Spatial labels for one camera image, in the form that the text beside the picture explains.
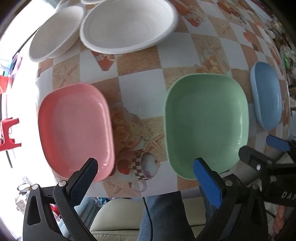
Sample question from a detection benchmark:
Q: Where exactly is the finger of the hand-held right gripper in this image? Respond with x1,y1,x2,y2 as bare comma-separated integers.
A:
266,135,296,151
238,146,278,173

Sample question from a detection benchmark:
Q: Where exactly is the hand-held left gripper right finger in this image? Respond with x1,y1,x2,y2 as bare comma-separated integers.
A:
193,158,275,241

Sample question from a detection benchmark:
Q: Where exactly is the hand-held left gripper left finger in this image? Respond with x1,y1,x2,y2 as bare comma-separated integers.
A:
22,158,99,241

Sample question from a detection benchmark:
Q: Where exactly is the blue plate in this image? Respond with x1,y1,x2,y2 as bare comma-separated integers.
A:
250,61,282,131

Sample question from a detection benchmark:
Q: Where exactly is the pink plate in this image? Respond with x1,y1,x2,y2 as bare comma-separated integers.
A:
38,83,115,182

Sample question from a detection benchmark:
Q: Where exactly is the green plate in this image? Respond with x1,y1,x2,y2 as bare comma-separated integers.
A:
162,73,249,180

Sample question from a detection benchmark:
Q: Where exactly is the cream seat cushion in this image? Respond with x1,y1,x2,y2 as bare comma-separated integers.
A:
89,198,218,241

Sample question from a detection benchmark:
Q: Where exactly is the person's leg in jeans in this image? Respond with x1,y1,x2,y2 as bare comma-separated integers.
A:
139,190,199,241

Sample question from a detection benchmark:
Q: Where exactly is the pile of snack packets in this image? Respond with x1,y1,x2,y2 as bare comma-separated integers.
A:
268,14,296,109

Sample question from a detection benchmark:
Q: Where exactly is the red plastic stool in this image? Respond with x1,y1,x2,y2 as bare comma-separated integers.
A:
0,75,10,93
0,118,22,152

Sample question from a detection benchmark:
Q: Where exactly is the checked printed tablecloth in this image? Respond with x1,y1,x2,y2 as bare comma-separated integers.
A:
35,0,292,200

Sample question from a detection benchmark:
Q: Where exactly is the purple plastic basin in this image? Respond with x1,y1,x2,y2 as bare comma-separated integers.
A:
10,53,23,76

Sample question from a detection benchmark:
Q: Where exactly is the black cable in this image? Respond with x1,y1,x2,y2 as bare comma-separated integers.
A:
143,197,154,241

